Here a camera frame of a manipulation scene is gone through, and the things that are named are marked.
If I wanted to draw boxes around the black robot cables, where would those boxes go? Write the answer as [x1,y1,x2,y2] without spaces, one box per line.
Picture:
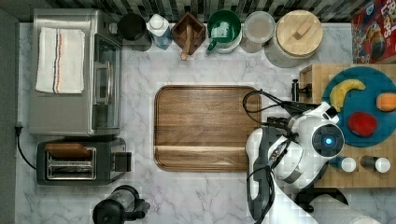
[242,89,318,224]

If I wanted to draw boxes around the wooden utensil holder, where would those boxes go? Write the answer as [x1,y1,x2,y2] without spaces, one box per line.
[171,12,206,61]

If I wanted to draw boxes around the green mug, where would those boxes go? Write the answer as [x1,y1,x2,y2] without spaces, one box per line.
[206,9,241,53]

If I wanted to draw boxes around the red apple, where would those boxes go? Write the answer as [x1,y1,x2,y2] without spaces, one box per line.
[347,112,378,137]

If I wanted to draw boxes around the black power cable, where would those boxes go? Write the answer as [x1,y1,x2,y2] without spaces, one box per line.
[14,125,37,171]

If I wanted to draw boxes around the orange fruit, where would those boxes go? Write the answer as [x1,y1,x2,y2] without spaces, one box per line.
[376,92,396,112]

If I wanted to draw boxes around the black cup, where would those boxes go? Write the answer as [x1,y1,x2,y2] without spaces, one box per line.
[117,14,151,51]

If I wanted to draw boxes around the brown toast slice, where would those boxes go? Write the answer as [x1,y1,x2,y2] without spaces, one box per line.
[45,143,92,159]

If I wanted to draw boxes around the black two-slot toaster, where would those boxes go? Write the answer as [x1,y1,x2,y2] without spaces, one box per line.
[36,138,132,186]

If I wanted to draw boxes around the glass jar of grains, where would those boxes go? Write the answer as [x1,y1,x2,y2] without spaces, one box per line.
[240,11,276,53]

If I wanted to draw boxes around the ceramic jar wooden lid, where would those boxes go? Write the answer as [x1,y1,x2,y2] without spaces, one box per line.
[264,9,323,68]

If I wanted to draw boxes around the wooden spoon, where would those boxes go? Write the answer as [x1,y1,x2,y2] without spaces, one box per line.
[180,24,192,61]

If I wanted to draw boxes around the yellow banana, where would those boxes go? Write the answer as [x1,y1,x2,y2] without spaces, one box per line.
[330,79,365,112]

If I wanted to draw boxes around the red cereal box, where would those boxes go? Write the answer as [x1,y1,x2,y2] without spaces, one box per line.
[351,0,396,64]

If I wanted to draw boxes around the glass french press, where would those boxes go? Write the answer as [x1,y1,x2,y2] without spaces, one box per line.
[92,185,150,224]

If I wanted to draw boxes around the black drawer handle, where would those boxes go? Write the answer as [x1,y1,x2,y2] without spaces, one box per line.
[291,79,312,102]

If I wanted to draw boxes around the stainless toaster oven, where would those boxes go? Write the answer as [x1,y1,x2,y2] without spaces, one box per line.
[29,8,121,136]

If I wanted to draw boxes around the grey shaker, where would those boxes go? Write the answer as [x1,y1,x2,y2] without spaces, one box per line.
[361,155,391,174]

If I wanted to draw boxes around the white striped towel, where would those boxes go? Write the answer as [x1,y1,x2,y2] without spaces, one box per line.
[35,27,85,94]

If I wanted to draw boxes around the blue shaker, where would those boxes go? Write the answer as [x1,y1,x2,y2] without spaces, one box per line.
[329,156,357,173]

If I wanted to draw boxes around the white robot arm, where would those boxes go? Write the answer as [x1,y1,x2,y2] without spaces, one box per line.
[245,102,380,224]

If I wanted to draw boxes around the wooden cutting board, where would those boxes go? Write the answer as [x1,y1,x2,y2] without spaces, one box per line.
[154,85,261,172]

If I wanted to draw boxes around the teal plate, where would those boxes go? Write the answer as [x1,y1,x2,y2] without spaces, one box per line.
[320,66,396,147]

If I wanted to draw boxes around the white blue bottle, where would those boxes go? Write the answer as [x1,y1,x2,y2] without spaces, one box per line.
[147,14,173,50]

